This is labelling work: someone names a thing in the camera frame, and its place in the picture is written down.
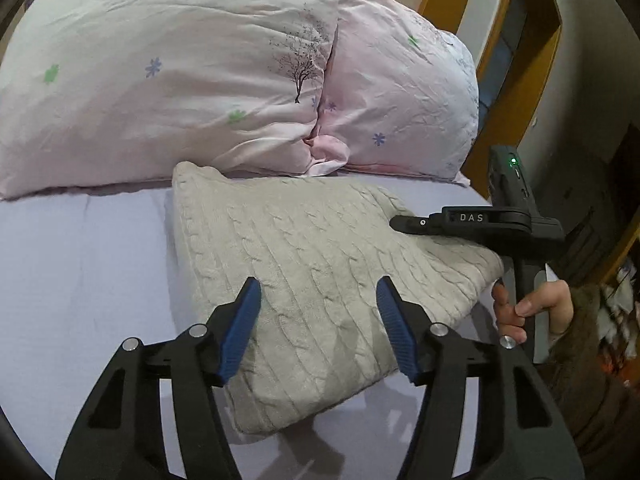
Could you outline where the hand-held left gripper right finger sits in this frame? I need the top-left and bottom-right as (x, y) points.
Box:
(375, 275), (587, 480)

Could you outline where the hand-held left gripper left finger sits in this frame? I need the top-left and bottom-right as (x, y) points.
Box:
(55, 276), (263, 480)

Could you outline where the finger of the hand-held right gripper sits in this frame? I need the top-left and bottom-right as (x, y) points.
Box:
(389, 212), (443, 236)

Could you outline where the beige cable knit sweater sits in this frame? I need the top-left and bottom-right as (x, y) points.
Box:
(169, 161), (507, 437)

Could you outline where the person's right forearm brown sleeve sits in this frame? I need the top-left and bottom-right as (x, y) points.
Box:
(539, 282), (640, 480)

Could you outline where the person's right hand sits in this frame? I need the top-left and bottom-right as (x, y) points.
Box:
(491, 279), (574, 346)

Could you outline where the small pink floral pillow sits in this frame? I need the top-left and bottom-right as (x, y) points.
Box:
(306, 0), (482, 184)

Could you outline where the lavender bed sheet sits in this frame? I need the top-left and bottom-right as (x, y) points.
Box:
(0, 169), (506, 480)

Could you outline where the orange wooden headboard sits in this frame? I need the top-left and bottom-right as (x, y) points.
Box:
(417, 0), (564, 202)

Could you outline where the large pink floral pillow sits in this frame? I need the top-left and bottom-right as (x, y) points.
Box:
(0, 0), (342, 200)

